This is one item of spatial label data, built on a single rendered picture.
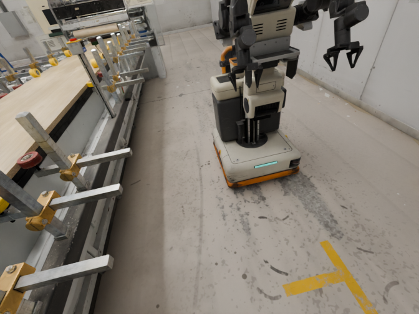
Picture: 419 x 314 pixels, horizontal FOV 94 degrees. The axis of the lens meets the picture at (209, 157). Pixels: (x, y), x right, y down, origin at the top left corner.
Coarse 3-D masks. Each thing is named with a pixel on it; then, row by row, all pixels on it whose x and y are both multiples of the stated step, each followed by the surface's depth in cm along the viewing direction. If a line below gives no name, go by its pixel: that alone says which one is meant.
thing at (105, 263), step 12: (72, 264) 54; (84, 264) 54; (96, 264) 53; (108, 264) 53; (24, 276) 53; (36, 276) 53; (48, 276) 52; (60, 276) 52; (72, 276) 53; (24, 288) 52
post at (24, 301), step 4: (0, 292) 49; (4, 292) 50; (0, 296) 48; (0, 300) 48; (24, 300) 54; (28, 300) 55; (20, 304) 53; (24, 304) 54; (28, 304) 55; (32, 304) 56; (20, 308) 52; (24, 308) 53; (28, 308) 54; (32, 308) 56; (16, 312) 51; (20, 312) 52; (24, 312) 53; (28, 312) 54; (32, 312) 55
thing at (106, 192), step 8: (88, 192) 71; (96, 192) 70; (104, 192) 70; (112, 192) 70; (120, 192) 71; (56, 200) 70; (64, 200) 69; (72, 200) 69; (80, 200) 70; (88, 200) 70; (96, 200) 71; (56, 208) 70; (0, 216) 68; (8, 216) 68; (16, 216) 69; (24, 216) 69
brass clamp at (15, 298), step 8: (16, 264) 55; (24, 264) 55; (16, 272) 53; (24, 272) 55; (32, 272) 57; (0, 280) 52; (8, 280) 52; (16, 280) 52; (0, 288) 51; (8, 288) 50; (8, 296) 50; (16, 296) 51; (0, 304) 48; (8, 304) 49; (16, 304) 51; (0, 312) 47; (8, 312) 48
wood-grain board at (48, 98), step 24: (96, 48) 296; (48, 72) 211; (72, 72) 195; (96, 72) 183; (24, 96) 156; (48, 96) 147; (72, 96) 139; (0, 120) 123; (48, 120) 112; (0, 144) 98; (24, 144) 94; (0, 168) 81
